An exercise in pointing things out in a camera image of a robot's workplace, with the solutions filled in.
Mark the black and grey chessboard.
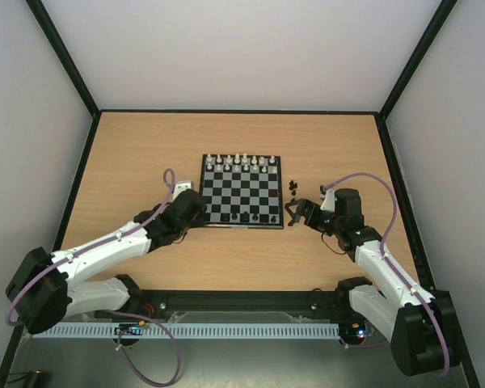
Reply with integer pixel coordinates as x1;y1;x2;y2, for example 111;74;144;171
200;154;284;230

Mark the light blue slotted cable duct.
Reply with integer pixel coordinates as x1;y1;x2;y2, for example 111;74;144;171
36;323;340;340

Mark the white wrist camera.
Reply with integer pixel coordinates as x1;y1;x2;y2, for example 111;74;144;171
173;180;195;197
320;183;336;212

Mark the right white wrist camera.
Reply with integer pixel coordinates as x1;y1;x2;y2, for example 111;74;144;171
320;183;336;212

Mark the black enclosure frame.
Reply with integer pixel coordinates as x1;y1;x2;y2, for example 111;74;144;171
0;0;482;388

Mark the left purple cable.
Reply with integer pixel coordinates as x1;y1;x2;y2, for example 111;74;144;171
4;168;182;383

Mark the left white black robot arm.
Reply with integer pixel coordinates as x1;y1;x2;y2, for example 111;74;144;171
5;189;206;334

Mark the black aluminium mounting rail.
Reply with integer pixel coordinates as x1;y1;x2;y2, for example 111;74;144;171
120;289;365;323

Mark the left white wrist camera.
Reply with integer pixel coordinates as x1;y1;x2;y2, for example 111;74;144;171
173;180;195;197

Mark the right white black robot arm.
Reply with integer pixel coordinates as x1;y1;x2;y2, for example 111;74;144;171
285;188;461;376

